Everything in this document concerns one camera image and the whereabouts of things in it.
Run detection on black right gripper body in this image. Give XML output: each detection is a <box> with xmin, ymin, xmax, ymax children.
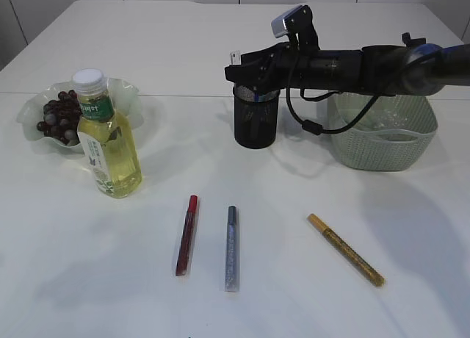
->
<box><xmin>224</xmin><ymin>46</ymin><xmax>316</xmax><ymax>95</ymax></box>

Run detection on clear plastic ruler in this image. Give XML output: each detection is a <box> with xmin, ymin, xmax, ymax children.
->
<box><xmin>230</xmin><ymin>51</ymin><xmax>241</xmax><ymax>65</ymax></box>

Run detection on clear plastic sheet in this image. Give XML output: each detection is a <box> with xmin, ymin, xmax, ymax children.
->
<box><xmin>355</xmin><ymin>104</ymin><xmax>408</xmax><ymax>131</ymax></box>

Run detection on gold glitter pen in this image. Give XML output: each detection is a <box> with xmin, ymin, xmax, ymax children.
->
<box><xmin>308</xmin><ymin>214</ymin><xmax>386</xmax><ymax>287</ymax></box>

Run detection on red glitter pen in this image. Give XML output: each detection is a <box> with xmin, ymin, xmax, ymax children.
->
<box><xmin>175</xmin><ymin>195</ymin><xmax>198</xmax><ymax>277</ymax></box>

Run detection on jasmine tea bottle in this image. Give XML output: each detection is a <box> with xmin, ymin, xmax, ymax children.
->
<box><xmin>71</xmin><ymin>68</ymin><xmax>142</xmax><ymax>198</ymax></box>

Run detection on silver glitter pen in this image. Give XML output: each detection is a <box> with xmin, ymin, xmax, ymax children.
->
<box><xmin>224</xmin><ymin>206</ymin><xmax>239</xmax><ymax>292</ymax></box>

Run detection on purple grape bunch with leaf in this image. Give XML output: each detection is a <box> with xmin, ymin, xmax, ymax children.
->
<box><xmin>36</xmin><ymin>90</ymin><xmax>82</xmax><ymax>146</ymax></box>

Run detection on blue scissors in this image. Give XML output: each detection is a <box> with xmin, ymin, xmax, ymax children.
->
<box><xmin>253</xmin><ymin>91</ymin><xmax>280</xmax><ymax>103</ymax></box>

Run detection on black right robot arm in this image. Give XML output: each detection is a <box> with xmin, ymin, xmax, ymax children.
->
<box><xmin>225</xmin><ymin>34</ymin><xmax>469</xmax><ymax>96</ymax></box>

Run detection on black mesh pen holder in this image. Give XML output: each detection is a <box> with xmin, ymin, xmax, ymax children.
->
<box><xmin>233</xmin><ymin>84</ymin><xmax>280</xmax><ymax>149</ymax></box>

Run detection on green plastic woven basket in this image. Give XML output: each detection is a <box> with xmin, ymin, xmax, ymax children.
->
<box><xmin>330</xmin><ymin>96</ymin><xmax>438</xmax><ymax>171</ymax></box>

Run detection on green wavy glass plate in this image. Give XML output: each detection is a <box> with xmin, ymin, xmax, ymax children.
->
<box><xmin>16</xmin><ymin>78</ymin><xmax>144</xmax><ymax>154</ymax></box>

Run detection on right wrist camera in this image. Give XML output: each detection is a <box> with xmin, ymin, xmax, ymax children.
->
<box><xmin>271</xmin><ymin>4</ymin><xmax>319</xmax><ymax>50</ymax></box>

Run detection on black cable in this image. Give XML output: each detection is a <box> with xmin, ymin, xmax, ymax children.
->
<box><xmin>284</xmin><ymin>86</ymin><xmax>383</xmax><ymax>136</ymax></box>

